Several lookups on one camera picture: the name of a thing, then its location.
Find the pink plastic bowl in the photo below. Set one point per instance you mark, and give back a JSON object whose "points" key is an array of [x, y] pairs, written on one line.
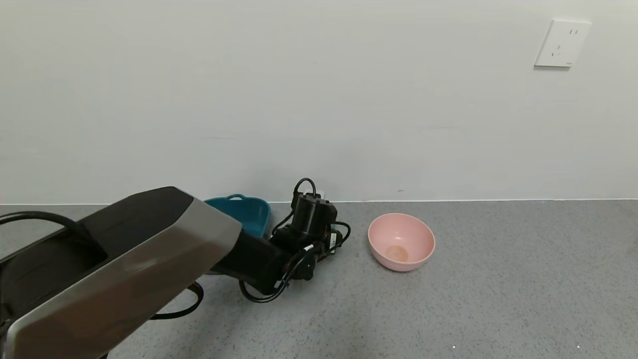
{"points": [[401, 239]]}

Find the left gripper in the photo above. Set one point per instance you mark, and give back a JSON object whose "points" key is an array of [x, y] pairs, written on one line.
{"points": [[322, 249]]}

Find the white wall socket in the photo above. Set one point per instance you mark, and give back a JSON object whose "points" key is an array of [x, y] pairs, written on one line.
{"points": [[562, 44]]}

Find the teal plastic basin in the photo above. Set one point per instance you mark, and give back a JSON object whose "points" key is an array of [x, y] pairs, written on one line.
{"points": [[251, 217]]}

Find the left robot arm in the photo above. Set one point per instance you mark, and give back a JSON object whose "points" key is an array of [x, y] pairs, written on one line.
{"points": [[149, 259]]}

